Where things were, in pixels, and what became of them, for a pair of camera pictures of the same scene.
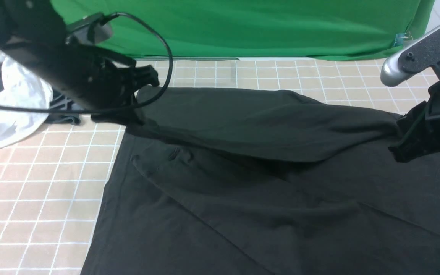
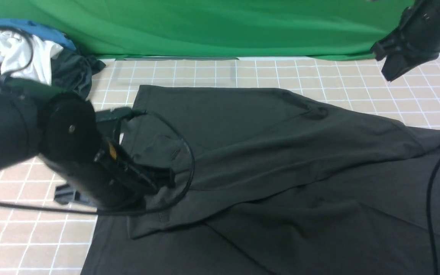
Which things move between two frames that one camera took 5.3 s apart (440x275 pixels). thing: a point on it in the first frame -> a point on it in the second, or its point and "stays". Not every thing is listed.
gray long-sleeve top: (225, 180) stays
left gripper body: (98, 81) -> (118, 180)
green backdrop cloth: (306, 30) stays
